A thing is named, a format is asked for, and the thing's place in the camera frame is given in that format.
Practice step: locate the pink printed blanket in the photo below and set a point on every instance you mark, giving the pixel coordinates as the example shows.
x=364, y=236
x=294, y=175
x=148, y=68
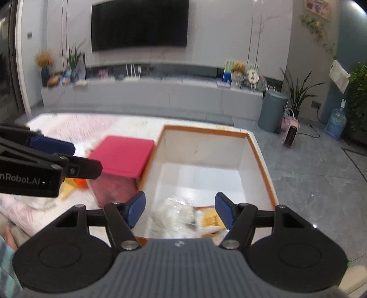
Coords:
x=71, y=126

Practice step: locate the dark vase yellow flowers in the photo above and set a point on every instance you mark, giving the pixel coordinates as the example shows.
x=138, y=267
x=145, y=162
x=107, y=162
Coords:
x=46, y=76

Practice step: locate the red lidded box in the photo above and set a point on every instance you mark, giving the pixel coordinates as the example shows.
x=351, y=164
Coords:
x=120, y=154

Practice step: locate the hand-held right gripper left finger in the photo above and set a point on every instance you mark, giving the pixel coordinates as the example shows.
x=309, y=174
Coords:
x=136, y=210

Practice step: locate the blue white snack packet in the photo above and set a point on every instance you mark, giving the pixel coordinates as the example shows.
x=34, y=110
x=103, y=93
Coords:
x=67, y=77

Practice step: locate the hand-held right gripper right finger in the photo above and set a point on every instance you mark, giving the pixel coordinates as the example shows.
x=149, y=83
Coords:
x=223, y=210

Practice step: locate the grey television cabinet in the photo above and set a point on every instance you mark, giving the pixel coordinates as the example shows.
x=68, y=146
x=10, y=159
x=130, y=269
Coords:
x=157, y=94

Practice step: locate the white storage box orange rim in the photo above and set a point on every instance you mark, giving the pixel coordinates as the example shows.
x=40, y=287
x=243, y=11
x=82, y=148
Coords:
x=200, y=149

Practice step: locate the brown round loaf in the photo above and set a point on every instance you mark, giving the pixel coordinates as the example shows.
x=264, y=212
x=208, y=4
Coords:
x=54, y=81

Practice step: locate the framed wall picture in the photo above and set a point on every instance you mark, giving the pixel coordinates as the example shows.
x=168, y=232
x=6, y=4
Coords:
x=318, y=7

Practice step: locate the hanging vine plant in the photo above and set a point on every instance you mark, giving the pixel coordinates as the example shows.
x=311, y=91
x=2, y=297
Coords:
x=314, y=25

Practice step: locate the yellow soft item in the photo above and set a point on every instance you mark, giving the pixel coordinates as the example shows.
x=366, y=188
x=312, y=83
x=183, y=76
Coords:
x=67, y=190

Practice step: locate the yellow packet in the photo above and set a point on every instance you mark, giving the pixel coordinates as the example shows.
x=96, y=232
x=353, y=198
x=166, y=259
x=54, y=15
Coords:
x=210, y=220

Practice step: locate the person's striped teal clothing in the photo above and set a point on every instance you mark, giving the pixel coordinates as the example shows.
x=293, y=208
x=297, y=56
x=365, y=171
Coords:
x=7, y=272

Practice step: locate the brown teddy bear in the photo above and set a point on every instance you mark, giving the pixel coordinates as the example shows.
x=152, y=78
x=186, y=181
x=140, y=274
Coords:
x=238, y=67

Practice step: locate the potted snake plant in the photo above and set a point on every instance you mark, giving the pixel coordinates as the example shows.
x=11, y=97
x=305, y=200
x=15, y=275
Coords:
x=296, y=97

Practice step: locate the leafy green potted plant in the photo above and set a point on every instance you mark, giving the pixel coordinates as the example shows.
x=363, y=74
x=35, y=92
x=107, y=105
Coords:
x=358, y=94

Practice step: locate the white hanging cloth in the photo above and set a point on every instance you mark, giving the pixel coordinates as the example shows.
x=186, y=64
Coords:
x=339, y=76

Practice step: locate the green plant in glass vase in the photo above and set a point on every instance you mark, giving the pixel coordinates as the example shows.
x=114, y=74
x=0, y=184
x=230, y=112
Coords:
x=73, y=58

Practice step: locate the wall power socket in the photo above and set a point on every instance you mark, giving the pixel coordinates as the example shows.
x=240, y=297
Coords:
x=316, y=105

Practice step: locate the blue water jug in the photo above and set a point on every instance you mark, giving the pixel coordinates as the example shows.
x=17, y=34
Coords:
x=335, y=123

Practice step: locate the blue box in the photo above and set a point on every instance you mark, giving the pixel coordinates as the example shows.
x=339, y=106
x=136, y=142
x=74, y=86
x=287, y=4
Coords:
x=227, y=77

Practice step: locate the white router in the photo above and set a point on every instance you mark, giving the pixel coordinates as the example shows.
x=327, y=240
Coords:
x=133, y=78

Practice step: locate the green printed box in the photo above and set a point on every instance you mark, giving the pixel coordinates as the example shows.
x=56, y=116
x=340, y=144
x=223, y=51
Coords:
x=229, y=65

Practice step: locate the grey trash bin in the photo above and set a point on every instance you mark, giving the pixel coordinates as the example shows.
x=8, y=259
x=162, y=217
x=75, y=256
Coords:
x=271, y=111

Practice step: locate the white plastic bag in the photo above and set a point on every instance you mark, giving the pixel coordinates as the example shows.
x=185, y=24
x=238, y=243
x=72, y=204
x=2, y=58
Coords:
x=172, y=215

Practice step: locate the wall-mounted black television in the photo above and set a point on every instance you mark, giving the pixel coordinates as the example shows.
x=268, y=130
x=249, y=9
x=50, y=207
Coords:
x=140, y=25

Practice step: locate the orange soft item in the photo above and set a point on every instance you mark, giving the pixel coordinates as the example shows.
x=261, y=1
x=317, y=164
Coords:
x=79, y=183

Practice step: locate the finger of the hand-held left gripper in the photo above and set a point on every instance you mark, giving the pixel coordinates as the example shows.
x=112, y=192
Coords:
x=83, y=169
x=54, y=146

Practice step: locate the clear plastic bottle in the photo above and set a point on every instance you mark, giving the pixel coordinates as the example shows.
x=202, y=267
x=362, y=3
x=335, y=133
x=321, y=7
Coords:
x=82, y=71

